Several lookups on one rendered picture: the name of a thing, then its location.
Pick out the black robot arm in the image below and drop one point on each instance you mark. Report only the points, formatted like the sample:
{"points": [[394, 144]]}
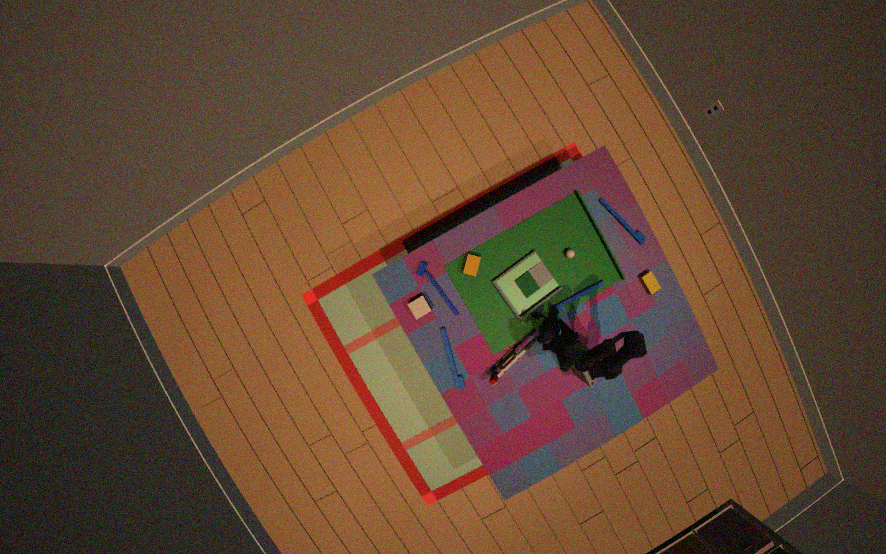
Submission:
{"points": [[603, 360]]}

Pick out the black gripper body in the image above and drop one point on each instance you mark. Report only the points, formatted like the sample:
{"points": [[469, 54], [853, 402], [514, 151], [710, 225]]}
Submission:
{"points": [[559, 342]]}

